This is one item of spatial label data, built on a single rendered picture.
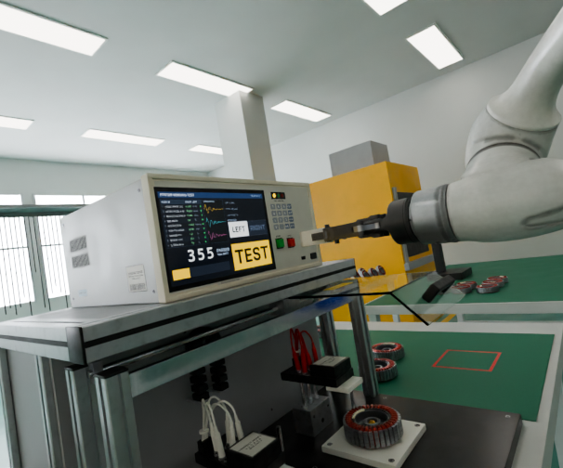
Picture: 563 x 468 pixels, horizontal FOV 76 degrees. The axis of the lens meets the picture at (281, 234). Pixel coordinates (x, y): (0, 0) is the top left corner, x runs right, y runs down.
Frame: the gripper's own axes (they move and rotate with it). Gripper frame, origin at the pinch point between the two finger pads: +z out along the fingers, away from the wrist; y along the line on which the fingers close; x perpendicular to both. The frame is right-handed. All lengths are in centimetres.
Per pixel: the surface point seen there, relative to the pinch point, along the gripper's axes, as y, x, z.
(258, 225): -5.7, 4.3, 9.6
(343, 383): 2.7, -30.0, 1.1
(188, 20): 146, 212, 199
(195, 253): -22.1, 0.3, 9.5
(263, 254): -5.7, -1.9, 9.5
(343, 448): -2.9, -40.0, -0.3
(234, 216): -12.0, 6.2, 9.6
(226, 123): 275, 178, 306
